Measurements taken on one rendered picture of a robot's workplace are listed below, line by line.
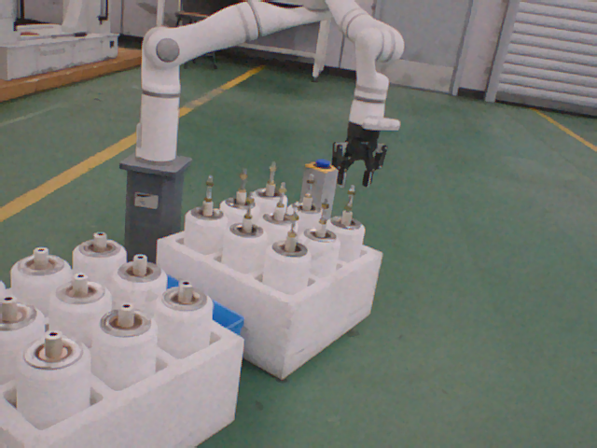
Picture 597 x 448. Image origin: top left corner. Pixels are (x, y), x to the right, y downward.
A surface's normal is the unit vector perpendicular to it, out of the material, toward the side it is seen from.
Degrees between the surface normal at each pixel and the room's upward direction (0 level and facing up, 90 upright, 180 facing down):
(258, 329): 90
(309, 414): 0
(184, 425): 90
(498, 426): 0
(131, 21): 90
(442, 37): 90
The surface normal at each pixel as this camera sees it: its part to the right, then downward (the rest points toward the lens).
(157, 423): 0.78, 0.32
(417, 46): -0.12, 0.33
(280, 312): -0.58, 0.22
